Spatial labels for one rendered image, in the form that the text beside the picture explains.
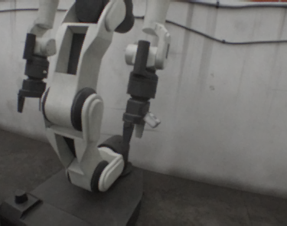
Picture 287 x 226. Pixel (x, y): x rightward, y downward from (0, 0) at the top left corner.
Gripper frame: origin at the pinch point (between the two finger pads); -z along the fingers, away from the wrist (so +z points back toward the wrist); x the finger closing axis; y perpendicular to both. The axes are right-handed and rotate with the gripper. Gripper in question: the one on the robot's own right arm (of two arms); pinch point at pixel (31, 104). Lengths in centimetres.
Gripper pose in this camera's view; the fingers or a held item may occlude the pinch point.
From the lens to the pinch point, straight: 86.3
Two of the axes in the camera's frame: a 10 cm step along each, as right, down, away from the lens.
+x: -3.0, 0.4, -9.5
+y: 9.4, 2.0, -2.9
